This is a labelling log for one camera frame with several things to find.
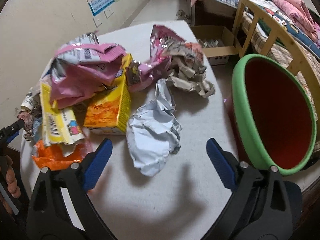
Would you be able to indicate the white paper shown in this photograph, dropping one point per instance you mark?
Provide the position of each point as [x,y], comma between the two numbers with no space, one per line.
[153,132]

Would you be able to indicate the pink foil wrapper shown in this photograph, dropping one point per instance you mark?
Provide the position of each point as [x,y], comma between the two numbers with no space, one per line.
[140,75]

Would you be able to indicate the yellow flattened box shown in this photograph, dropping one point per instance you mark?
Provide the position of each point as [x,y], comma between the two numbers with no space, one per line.
[59,126]

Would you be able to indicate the person's left hand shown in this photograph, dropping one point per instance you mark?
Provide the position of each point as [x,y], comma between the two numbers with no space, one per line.
[12,187]

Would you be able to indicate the cardboard box on floor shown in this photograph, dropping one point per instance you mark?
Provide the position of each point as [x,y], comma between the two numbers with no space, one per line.
[217,43]

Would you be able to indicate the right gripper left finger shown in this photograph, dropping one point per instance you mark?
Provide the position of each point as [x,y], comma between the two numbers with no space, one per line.
[60,207]

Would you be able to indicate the pink snack bag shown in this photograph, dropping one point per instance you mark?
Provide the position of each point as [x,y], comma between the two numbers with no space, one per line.
[82,67]

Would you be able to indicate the green rimmed red trash bin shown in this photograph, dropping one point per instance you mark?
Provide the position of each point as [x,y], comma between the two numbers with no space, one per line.
[274,118]

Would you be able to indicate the brown paper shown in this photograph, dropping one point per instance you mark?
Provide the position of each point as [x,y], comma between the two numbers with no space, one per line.
[187,70]

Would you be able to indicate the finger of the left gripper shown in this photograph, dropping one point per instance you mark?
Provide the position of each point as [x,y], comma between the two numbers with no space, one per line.
[7,134]

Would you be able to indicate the pink folded blanket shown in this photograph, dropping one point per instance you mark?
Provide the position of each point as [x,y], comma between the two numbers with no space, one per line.
[298,13]

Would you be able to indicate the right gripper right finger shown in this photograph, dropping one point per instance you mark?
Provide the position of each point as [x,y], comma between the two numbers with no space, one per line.
[258,208]

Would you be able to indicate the yellow iced tea carton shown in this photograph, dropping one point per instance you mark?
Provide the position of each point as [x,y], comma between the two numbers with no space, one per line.
[109,111]

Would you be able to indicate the orange snack wrapper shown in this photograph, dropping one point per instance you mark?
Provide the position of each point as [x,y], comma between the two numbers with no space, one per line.
[52,156]

